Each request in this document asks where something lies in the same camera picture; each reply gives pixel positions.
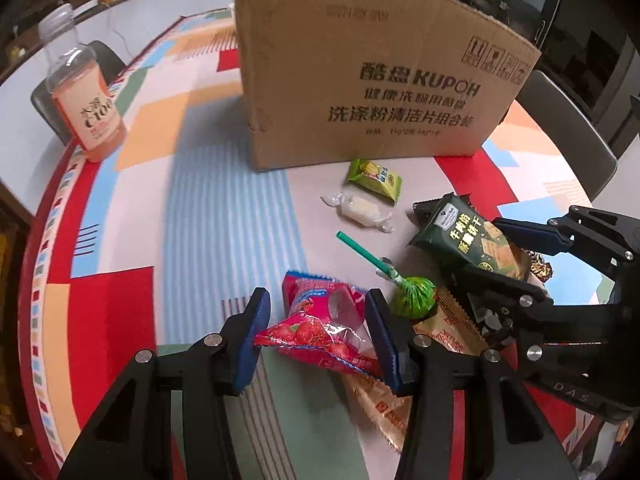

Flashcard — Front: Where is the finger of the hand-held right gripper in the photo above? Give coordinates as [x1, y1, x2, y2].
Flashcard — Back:
[445, 260, 555, 350]
[492, 205, 640, 273]

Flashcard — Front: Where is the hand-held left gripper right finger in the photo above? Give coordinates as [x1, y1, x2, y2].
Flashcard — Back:
[364, 288, 581, 480]

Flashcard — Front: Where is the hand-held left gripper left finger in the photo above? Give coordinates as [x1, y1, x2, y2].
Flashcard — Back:
[57, 287, 272, 480]

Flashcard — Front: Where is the red strawberry snack packet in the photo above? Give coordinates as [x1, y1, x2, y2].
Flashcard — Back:
[255, 270, 383, 378]

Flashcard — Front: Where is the dark green cracker packet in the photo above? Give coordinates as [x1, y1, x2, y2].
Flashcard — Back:
[409, 193, 531, 281]

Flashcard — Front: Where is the white candy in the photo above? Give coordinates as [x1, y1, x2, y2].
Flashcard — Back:
[321, 191, 394, 233]

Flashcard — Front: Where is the brown cardboard box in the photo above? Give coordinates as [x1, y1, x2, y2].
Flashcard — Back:
[234, 0, 543, 173]

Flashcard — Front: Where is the gold foil candy wrapper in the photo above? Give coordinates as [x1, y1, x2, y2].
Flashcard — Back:
[525, 250, 553, 281]

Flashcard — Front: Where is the green lollipop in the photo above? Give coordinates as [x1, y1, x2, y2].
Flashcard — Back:
[336, 231, 437, 320]

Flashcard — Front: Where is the orange beige snack packet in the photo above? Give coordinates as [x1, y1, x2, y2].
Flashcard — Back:
[342, 287, 488, 453]

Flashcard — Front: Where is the dark grey dining chair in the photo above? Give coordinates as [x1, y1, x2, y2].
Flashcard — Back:
[515, 70, 618, 201]
[31, 40, 126, 146]

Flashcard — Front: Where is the colourful patterned tablecloth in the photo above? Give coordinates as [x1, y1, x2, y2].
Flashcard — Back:
[27, 10, 640, 480]

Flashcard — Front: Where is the small green snack packet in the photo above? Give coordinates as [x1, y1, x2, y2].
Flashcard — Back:
[346, 158, 404, 206]

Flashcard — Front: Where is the clear bottle of orange drink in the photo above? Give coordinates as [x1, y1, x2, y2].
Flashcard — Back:
[39, 4, 128, 162]

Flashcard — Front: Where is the white power cable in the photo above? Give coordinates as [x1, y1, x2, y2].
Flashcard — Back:
[100, 2, 133, 58]

